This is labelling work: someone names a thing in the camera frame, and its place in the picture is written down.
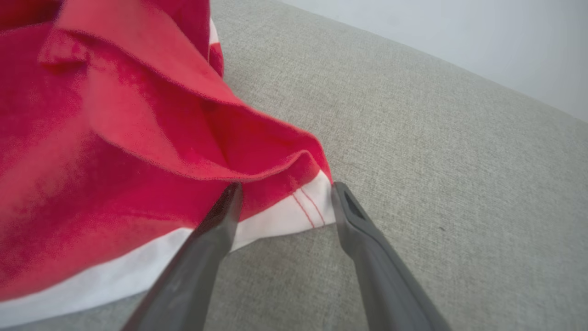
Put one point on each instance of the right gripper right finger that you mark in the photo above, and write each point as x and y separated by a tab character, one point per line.
386	285

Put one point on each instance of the grey fabric sofa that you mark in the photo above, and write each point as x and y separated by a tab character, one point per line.
436	184

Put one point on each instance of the red shorts with white stripe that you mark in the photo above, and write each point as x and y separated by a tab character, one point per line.
115	161

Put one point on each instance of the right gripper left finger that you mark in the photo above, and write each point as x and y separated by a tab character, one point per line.
193	276

